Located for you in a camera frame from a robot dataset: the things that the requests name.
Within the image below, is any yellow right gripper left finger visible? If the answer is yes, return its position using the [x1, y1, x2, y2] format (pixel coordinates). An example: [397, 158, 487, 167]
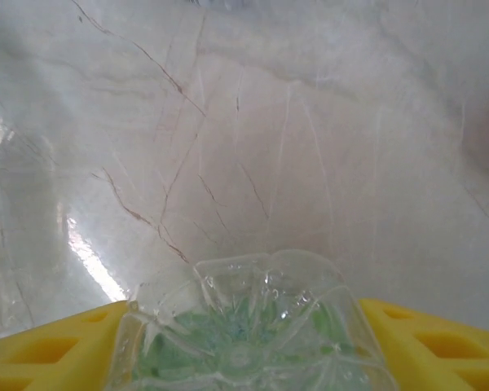
[0, 300, 128, 391]

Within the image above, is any square green label clear bottle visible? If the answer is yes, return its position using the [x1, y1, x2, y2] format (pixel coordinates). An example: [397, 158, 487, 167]
[113, 248, 399, 391]

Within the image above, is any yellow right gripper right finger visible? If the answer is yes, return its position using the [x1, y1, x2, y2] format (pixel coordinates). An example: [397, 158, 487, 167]
[357, 298, 489, 391]

